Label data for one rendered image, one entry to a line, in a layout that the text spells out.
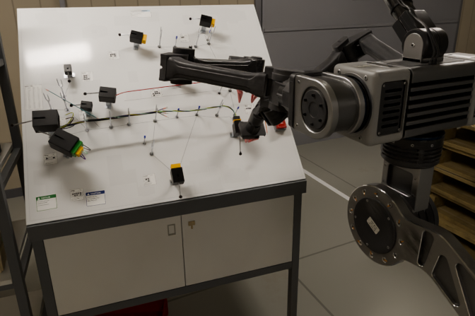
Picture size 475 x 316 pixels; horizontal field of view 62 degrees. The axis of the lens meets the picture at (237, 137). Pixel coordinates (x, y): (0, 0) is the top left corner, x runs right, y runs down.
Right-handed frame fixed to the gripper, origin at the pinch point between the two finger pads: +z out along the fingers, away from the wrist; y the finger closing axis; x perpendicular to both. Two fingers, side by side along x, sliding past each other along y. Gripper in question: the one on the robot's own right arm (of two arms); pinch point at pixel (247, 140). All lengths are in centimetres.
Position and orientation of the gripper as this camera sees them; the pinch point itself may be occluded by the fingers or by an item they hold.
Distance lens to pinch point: 165.3
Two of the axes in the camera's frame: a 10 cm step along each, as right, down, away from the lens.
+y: -9.6, 0.3, -2.7
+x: 1.7, 8.5, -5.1
